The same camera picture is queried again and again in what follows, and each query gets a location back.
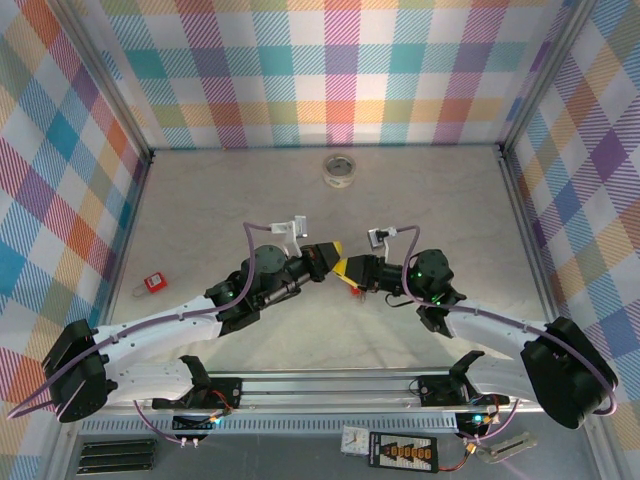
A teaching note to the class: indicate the black controller board green light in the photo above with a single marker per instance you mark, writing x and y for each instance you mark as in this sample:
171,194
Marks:
477,420
195,424

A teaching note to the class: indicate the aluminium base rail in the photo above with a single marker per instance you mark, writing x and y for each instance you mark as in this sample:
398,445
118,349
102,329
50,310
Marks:
325,390

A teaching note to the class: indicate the slotted metal bracket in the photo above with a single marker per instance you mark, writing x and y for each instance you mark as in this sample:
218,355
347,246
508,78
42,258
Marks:
510,446

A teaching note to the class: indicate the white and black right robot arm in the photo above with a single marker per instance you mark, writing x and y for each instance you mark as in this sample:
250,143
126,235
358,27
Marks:
490,325

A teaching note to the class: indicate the aluminium floor rail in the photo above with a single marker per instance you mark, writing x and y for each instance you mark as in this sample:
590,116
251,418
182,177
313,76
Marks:
531,245
132,210

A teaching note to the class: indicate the black board with orange connectors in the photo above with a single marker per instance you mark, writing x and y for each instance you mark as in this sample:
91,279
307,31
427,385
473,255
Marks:
402,452

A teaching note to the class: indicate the aluminium frame post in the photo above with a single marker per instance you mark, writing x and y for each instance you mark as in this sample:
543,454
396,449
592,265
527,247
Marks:
114,85
542,75

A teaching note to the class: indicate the small white clock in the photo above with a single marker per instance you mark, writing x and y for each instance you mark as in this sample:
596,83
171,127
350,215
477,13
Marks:
355,440

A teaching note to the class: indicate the black ribbed strip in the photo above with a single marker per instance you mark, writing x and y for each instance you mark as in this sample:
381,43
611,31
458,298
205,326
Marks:
117,466
117,444
117,455

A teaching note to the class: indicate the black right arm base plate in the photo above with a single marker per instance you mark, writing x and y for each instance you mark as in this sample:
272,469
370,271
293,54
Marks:
440,390

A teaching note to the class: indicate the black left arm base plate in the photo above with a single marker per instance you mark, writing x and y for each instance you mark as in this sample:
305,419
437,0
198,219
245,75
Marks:
225,392

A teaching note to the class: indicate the clear tape roll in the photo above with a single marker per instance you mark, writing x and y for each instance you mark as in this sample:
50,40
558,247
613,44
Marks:
339,183

